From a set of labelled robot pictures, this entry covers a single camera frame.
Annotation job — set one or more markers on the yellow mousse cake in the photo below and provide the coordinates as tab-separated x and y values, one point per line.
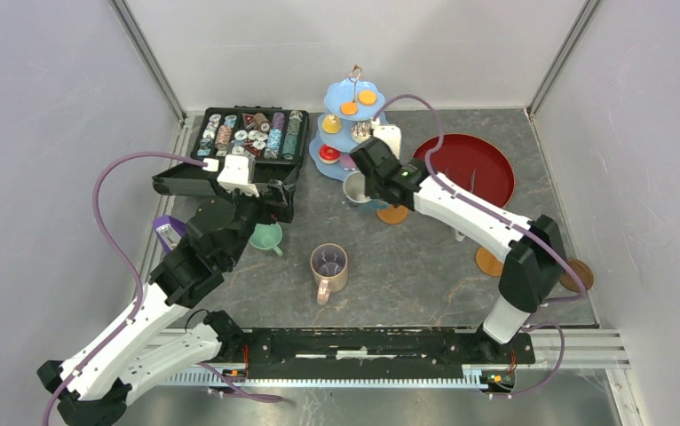
331	123

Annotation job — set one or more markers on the pink mousse cake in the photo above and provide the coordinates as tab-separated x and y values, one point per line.
346	162

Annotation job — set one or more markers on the white mug blue handle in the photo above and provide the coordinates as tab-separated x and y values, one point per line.
354	189

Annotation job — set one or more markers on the black poker chip case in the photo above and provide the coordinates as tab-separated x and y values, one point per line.
275	139

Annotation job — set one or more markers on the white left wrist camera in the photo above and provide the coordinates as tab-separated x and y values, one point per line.
232	173

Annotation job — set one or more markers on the blue three-tier cake stand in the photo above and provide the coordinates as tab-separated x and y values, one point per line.
336	94

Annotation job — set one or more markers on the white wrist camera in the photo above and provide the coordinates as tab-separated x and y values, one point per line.
232	173
390	135

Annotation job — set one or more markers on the red frosted donut cake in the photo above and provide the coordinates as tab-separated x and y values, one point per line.
328	154

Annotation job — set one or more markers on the round orange waffle cookie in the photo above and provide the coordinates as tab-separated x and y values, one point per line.
367	98

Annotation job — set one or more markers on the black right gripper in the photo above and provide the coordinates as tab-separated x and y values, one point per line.
369	188

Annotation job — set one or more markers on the dark brown wooden coaster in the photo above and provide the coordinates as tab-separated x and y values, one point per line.
582	271

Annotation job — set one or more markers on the white chocolate drizzled donut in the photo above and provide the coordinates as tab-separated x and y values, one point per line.
361	131

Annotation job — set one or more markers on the round red serving tray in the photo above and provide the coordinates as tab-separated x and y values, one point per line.
475	164

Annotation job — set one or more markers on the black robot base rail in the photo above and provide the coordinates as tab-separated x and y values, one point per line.
403	358

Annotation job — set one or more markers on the tan wooden coaster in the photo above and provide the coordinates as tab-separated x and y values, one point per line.
488	263

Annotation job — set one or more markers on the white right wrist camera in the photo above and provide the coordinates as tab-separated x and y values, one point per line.
390	135

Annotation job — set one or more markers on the light orange wooden coaster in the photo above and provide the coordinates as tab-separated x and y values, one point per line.
393	215

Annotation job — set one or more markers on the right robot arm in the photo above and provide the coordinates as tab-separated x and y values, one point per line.
531	250

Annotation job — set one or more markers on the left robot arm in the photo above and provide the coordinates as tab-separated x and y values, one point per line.
99	383

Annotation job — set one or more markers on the rose gold marble mug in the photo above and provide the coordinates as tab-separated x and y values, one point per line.
329	265

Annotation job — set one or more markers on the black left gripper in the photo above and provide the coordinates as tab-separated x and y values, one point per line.
281	209

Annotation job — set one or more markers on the mint green cup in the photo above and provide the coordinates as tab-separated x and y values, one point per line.
267	238

